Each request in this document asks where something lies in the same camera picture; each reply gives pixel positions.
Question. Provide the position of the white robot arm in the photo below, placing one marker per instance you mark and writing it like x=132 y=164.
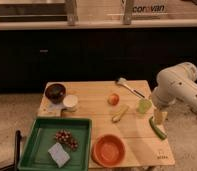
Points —
x=176 y=82

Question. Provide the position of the green cucumber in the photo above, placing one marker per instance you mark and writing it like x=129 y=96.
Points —
x=156 y=130

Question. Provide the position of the yellow banana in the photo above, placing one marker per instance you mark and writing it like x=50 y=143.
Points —
x=119 y=114

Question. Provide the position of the dark brown bowl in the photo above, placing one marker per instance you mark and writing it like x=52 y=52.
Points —
x=55 y=93

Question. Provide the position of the grey sponge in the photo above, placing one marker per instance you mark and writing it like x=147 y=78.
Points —
x=59 y=155

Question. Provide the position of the red bowl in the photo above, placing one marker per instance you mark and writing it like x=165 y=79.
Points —
x=108 y=151

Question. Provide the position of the light green cup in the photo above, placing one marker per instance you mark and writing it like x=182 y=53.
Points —
x=143 y=106

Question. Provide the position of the black chair back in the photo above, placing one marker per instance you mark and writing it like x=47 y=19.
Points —
x=8 y=165

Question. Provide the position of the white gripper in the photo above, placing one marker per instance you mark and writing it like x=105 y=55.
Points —
x=160 y=114

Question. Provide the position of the white cup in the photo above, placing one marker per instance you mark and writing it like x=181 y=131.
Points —
x=70 y=102

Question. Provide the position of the red apple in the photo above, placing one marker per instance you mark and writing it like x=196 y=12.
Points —
x=113 y=99

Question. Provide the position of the wooden board table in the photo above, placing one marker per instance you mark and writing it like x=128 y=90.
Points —
x=114 y=110

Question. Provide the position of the green tray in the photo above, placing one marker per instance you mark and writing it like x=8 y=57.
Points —
x=35 y=155

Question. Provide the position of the red grapes bunch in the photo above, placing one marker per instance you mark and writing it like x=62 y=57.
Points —
x=65 y=137

